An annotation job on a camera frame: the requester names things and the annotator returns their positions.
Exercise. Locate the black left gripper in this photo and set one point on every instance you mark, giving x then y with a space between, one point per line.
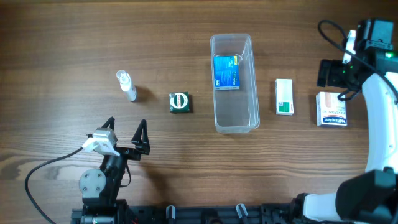
128 152

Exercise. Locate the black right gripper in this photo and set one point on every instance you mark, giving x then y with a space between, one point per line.
325 73

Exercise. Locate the white Hansaplast plaster box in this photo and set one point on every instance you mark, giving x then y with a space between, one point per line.
331 112

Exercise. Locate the white green medicine box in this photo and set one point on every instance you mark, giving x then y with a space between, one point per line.
284 103

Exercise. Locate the blue lozenge box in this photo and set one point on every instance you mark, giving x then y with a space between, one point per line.
226 73

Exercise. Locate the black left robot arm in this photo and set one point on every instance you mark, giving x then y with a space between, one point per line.
100 187

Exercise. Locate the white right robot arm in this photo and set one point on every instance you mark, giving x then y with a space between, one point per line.
369 67

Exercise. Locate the clear plastic container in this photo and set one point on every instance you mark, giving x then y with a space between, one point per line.
235 98

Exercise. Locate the white spray bottle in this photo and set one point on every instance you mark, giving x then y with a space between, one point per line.
127 85

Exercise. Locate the green Zam-Buk box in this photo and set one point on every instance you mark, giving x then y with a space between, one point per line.
179 102

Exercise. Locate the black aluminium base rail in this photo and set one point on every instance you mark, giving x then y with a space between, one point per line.
262 214

